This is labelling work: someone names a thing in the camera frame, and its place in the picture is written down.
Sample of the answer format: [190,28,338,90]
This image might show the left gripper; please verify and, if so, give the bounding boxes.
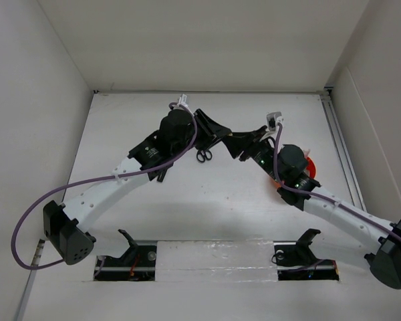
[172,110,231,158]

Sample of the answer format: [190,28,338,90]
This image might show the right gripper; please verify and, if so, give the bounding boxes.
[222,125,284,183]

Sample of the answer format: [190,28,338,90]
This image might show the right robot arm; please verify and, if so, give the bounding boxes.
[223,127,401,290]

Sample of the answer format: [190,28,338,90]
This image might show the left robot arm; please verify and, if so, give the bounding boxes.
[43,108,231,265]

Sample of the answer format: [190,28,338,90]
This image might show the orange round divided container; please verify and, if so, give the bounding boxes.
[270,156,317,188]

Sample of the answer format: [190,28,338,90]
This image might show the blue capped highlighter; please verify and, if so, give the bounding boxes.
[156,169,168,183]

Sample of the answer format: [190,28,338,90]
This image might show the black handled scissors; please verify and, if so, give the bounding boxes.
[196,150,213,163]

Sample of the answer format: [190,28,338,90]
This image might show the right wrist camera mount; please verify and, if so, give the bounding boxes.
[267,112,284,132]

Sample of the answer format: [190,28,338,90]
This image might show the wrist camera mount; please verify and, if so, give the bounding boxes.
[168,94,191,112]
[267,112,284,132]

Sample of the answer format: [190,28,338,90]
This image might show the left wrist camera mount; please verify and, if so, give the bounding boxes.
[168,94,191,112]

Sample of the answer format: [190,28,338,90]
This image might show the aluminium rail right side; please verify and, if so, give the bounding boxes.
[318,87,366,210]

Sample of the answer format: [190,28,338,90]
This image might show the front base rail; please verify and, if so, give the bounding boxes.
[94,240,340,283]

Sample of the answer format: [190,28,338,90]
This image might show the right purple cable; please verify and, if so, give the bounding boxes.
[270,122,401,285]

